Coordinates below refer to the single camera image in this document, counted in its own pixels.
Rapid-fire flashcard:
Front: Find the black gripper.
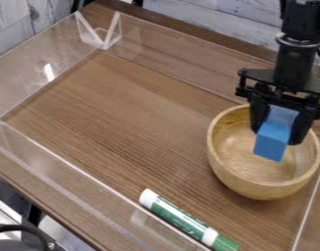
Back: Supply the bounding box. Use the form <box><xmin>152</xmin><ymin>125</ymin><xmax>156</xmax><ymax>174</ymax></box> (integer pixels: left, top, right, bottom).
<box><xmin>235</xmin><ymin>37</ymin><xmax>320</xmax><ymax>145</ymax></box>

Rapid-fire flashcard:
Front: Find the blue foam block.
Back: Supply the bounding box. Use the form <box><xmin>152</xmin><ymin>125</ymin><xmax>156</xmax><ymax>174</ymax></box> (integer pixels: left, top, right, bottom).
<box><xmin>253</xmin><ymin>105</ymin><xmax>298</xmax><ymax>162</ymax></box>

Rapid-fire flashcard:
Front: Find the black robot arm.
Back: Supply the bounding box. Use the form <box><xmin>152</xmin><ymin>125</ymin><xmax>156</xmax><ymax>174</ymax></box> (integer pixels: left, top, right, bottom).
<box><xmin>234</xmin><ymin>0</ymin><xmax>320</xmax><ymax>145</ymax></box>

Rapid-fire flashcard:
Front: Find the brown wooden bowl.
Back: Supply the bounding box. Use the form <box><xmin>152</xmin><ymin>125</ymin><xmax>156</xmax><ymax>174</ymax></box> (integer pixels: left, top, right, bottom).
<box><xmin>206</xmin><ymin>105</ymin><xmax>320</xmax><ymax>200</ymax></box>

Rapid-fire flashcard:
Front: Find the green and white marker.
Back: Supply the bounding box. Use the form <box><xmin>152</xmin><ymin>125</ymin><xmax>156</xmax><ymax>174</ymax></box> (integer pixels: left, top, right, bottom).
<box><xmin>139</xmin><ymin>188</ymin><xmax>239</xmax><ymax>251</ymax></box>

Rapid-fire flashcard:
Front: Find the black device with screw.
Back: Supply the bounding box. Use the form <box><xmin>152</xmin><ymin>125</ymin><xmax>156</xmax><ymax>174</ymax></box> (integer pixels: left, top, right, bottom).
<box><xmin>0</xmin><ymin>234</ymin><xmax>56</xmax><ymax>251</ymax></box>

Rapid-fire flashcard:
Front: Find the clear acrylic tray wall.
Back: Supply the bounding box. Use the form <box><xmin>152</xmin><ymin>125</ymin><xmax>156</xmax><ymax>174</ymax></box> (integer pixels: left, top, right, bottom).
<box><xmin>0</xmin><ymin>10</ymin><xmax>320</xmax><ymax>251</ymax></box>

